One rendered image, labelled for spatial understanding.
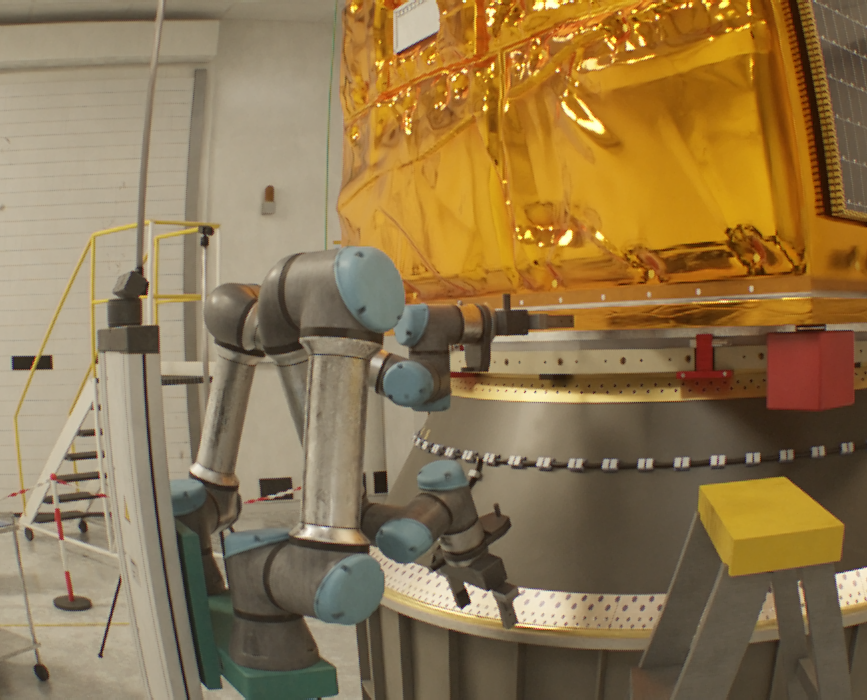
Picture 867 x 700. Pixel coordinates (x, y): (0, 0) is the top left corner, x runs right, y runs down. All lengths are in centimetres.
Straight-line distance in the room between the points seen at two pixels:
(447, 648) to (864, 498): 98
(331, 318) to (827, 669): 86
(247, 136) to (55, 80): 248
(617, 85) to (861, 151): 58
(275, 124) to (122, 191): 189
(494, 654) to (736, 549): 106
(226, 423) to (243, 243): 796
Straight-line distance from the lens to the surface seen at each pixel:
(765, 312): 167
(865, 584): 191
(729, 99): 169
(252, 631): 147
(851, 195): 167
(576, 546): 195
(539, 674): 197
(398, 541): 150
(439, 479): 156
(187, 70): 1000
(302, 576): 135
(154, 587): 153
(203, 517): 193
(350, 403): 135
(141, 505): 150
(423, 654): 222
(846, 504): 195
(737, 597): 108
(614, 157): 194
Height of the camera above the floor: 176
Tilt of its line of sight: level
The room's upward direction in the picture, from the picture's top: 2 degrees counter-clockwise
